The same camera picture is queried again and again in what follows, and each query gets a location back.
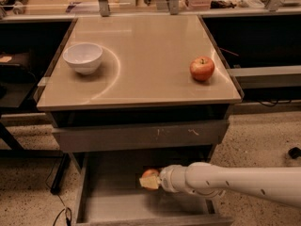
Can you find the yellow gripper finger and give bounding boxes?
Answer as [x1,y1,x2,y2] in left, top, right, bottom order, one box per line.
[139,175,160,190]

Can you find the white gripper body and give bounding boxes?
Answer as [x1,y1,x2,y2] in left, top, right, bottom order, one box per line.
[159,165,187,193]

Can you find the orange fruit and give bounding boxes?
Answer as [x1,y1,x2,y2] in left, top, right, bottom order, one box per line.
[141,169,160,180]

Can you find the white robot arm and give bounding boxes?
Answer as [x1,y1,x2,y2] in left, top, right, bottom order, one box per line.
[139,162,301,208]

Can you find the open middle drawer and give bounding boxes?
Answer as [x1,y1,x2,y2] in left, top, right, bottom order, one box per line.
[74,148,233,226]

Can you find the grey drawer cabinet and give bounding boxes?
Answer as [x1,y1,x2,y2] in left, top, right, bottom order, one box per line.
[36,14,245,226]

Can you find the closed top drawer front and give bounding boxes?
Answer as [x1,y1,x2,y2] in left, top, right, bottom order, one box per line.
[53,120,229,153]

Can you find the black desk leg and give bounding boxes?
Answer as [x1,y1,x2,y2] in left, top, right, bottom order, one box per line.
[50,153,70,195]

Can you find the red apple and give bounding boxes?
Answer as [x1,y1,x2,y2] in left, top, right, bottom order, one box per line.
[189,56,215,81]

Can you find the black chair caster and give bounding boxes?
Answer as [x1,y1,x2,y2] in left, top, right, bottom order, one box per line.
[288,147,301,159]

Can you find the white ceramic bowl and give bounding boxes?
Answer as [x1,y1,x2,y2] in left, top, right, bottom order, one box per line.
[63,42,103,74]

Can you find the black floor cable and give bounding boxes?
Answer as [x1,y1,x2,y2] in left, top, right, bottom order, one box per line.
[44,160,73,226]

